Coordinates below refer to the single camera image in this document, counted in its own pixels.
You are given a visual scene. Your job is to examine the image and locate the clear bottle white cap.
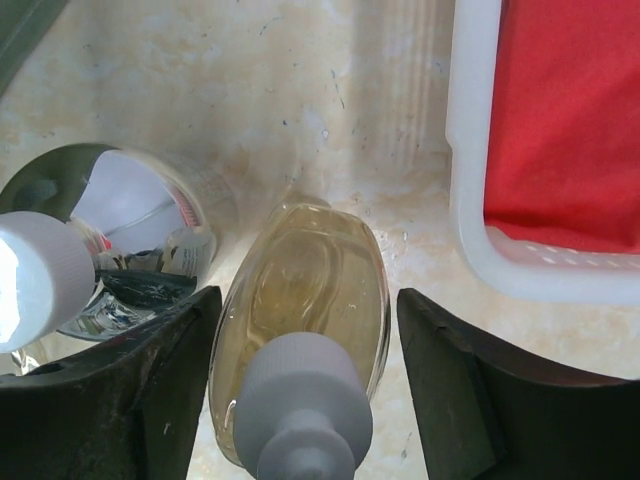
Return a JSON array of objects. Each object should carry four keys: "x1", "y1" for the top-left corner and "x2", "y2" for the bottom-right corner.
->
[{"x1": 1, "y1": 143, "x2": 237, "y2": 375}]

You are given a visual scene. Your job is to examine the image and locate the red cloth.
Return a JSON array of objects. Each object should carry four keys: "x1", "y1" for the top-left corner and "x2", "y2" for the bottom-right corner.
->
[{"x1": 484, "y1": 0, "x2": 639, "y2": 254}]

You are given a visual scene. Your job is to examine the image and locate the green canvas bag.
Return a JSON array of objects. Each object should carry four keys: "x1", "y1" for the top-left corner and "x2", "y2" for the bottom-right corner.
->
[{"x1": 0, "y1": 0, "x2": 68, "y2": 94}]

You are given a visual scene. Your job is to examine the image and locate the white plastic basket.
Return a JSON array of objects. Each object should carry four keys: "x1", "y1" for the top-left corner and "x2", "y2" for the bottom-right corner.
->
[{"x1": 446, "y1": 1, "x2": 639, "y2": 306}]

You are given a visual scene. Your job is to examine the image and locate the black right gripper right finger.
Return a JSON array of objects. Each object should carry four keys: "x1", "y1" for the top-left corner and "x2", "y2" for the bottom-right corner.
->
[{"x1": 397, "y1": 288, "x2": 639, "y2": 479}]

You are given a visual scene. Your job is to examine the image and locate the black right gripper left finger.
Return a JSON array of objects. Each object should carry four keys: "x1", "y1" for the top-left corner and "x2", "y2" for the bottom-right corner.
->
[{"x1": 1, "y1": 286, "x2": 222, "y2": 479}]

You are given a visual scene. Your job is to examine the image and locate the amber liquid bottle white cap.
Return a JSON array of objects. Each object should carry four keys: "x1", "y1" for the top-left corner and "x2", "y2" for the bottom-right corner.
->
[{"x1": 208, "y1": 191, "x2": 391, "y2": 465}]

